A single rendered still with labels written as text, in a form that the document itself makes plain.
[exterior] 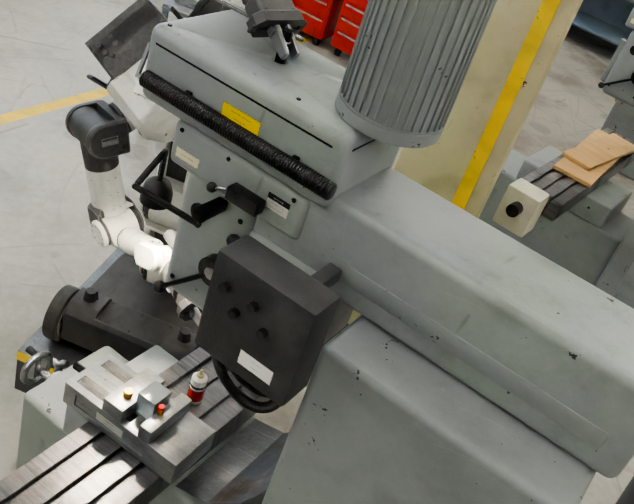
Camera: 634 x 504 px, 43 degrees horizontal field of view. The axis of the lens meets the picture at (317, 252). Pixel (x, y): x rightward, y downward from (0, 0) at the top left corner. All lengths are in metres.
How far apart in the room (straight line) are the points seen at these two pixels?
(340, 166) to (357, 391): 0.40
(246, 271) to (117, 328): 1.55
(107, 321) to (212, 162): 1.32
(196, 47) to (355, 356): 0.64
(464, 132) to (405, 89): 2.01
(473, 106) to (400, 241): 1.94
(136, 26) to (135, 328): 1.09
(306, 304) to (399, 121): 0.36
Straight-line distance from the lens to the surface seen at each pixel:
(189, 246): 1.74
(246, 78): 1.48
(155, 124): 2.10
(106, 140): 2.12
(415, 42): 1.33
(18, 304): 3.73
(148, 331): 2.80
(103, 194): 2.21
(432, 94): 1.37
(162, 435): 1.96
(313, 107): 1.43
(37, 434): 2.42
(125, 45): 2.14
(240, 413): 2.16
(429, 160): 3.45
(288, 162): 1.42
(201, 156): 1.60
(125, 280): 3.02
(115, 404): 1.95
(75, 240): 4.12
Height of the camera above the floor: 2.48
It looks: 34 degrees down
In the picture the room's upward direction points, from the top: 19 degrees clockwise
